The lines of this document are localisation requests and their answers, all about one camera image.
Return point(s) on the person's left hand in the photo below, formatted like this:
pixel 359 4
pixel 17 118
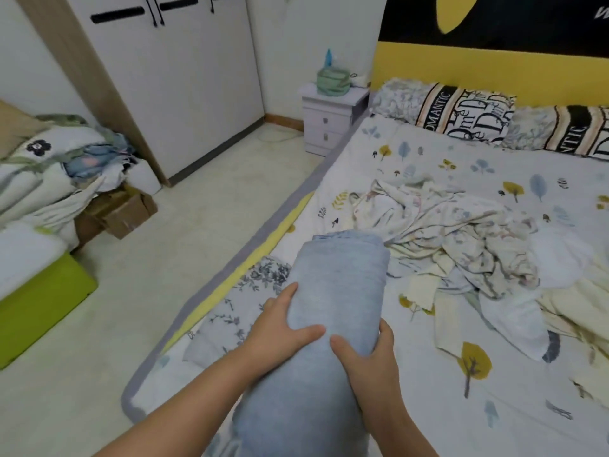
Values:
pixel 281 333

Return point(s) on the black white patterned pillow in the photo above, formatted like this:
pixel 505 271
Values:
pixel 457 109
pixel 571 128

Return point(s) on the black yellow headboard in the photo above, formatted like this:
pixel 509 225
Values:
pixel 495 71

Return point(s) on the light blue denim jeans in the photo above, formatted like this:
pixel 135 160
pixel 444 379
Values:
pixel 328 280

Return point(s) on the bed with leaf print bedding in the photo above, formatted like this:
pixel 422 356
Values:
pixel 514 414

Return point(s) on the white nightstand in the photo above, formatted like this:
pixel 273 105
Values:
pixel 328 119

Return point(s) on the pile of mixed fabrics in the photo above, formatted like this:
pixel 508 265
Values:
pixel 38 176

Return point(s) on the person's left forearm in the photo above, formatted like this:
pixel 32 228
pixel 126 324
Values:
pixel 181 414

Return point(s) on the small blue bottle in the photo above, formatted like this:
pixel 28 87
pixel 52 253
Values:
pixel 328 58

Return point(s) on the small white container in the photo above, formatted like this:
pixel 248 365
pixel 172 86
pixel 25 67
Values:
pixel 359 81

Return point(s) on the white wardrobe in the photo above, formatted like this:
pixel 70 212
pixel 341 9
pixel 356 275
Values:
pixel 181 81

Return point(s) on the brown cardboard box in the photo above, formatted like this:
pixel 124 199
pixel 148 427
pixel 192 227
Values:
pixel 124 214

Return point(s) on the white plastic bag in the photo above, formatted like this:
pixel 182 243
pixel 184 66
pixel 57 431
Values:
pixel 145 178

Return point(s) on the person's right hand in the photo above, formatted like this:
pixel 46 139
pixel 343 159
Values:
pixel 376 381

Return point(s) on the cartoon print pyjama trousers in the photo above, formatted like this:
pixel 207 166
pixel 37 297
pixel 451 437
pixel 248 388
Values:
pixel 495 257

